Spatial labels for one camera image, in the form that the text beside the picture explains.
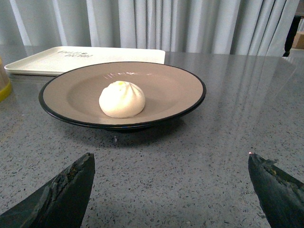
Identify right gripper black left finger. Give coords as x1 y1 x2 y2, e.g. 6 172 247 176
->
0 153 95 228

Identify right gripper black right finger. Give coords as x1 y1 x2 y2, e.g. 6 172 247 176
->
248 153 304 228

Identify white steamed bun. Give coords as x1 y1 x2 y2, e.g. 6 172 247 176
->
99 81 145 118

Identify beige plate black rim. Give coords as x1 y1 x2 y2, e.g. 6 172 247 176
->
39 62 207 131

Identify white bear tray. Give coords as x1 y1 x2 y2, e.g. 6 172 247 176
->
4 46 166 76

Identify wooden steamer basket yellow rims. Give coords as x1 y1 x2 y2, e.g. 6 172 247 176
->
0 59 12 102

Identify cardboard box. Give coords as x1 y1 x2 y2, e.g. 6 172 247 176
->
292 31 304 49

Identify dark furniture leg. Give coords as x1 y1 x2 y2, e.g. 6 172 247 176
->
283 15 302 57

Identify grey curtain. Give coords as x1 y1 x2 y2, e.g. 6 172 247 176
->
0 0 299 56

